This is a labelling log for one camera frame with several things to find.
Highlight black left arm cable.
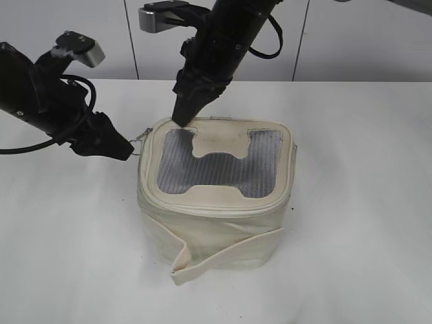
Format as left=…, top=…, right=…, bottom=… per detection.
left=0, top=74, right=98, bottom=155

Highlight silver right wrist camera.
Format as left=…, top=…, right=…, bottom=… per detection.
left=138, top=1, right=201, bottom=34

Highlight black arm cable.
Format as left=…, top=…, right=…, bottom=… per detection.
left=248, top=13, right=285, bottom=60
left=0, top=74, right=98, bottom=155

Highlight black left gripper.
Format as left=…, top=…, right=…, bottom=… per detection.
left=70, top=112, right=134, bottom=161

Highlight cream zippered fabric bag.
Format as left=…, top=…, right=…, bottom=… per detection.
left=137, top=118, right=297, bottom=286

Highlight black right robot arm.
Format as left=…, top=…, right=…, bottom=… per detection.
left=172, top=0, right=284, bottom=127

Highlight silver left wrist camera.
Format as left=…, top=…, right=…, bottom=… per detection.
left=51, top=30, right=105, bottom=68

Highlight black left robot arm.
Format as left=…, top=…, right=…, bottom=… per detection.
left=1, top=42, right=134, bottom=161

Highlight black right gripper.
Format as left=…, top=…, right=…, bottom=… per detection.
left=171, top=36, right=233, bottom=128

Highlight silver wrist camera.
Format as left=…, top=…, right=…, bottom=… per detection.
left=138, top=1, right=201, bottom=34
left=51, top=30, right=105, bottom=68

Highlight metal zipper pull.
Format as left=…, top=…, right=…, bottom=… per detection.
left=129, top=128, right=153, bottom=157

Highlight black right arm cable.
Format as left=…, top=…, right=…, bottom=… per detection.
left=248, top=13, right=285, bottom=60

